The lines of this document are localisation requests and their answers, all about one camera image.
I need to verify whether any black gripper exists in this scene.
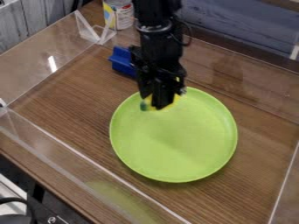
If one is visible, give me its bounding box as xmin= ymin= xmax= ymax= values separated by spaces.
xmin=130 ymin=25 xmax=187 ymax=110

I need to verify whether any yellow toy banana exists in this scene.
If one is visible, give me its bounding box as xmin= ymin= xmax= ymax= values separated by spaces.
xmin=139 ymin=76 xmax=183 ymax=112

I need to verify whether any green round plate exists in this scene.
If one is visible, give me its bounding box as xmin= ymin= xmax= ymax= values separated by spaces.
xmin=110 ymin=87 xmax=240 ymax=183

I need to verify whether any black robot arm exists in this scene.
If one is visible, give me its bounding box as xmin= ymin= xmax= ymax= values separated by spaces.
xmin=130 ymin=0 xmax=187 ymax=111

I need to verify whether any blue plastic block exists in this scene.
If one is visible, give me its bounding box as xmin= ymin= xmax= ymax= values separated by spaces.
xmin=109 ymin=45 xmax=137 ymax=78

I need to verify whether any clear acrylic corner bracket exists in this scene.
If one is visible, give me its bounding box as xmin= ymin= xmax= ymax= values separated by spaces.
xmin=74 ymin=10 xmax=118 ymax=46

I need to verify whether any clear acrylic enclosure wall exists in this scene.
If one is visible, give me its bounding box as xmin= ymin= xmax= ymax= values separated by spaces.
xmin=0 ymin=14 xmax=299 ymax=224

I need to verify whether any black cable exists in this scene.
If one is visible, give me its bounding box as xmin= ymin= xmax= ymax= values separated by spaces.
xmin=0 ymin=197 xmax=37 ymax=224

